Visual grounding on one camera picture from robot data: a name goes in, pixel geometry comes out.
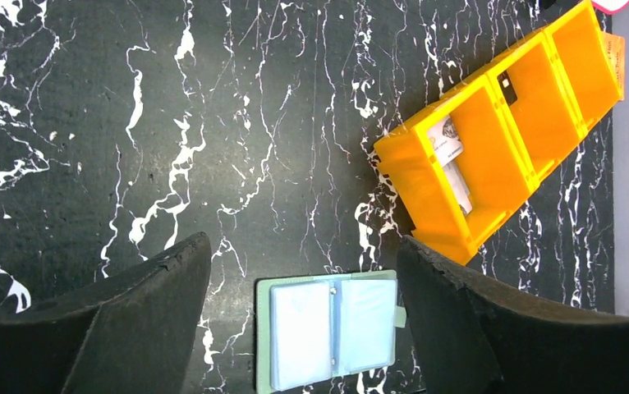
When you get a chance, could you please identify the white cards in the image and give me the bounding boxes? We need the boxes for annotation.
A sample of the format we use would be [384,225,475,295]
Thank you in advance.
[427,116,473,216]

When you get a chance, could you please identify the orange divided bin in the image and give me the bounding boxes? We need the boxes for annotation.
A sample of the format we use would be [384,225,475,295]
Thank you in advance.
[374,1,620,265]

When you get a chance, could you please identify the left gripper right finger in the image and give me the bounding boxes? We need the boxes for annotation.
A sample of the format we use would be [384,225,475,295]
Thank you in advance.
[397,236,629,393]

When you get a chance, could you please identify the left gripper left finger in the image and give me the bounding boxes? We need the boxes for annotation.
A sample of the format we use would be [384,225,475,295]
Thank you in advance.
[0,232,212,393]

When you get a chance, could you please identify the orange book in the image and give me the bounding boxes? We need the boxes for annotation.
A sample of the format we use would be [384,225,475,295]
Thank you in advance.
[602,32,626,101]

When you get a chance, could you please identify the green card holder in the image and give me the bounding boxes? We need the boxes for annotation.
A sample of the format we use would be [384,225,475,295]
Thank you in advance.
[255,269,406,393]

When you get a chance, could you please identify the small black box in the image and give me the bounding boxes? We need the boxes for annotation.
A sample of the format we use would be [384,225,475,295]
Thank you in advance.
[497,71,518,106]

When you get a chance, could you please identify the pink framed whiteboard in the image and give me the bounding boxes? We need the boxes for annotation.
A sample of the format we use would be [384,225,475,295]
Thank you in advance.
[591,0,629,15]

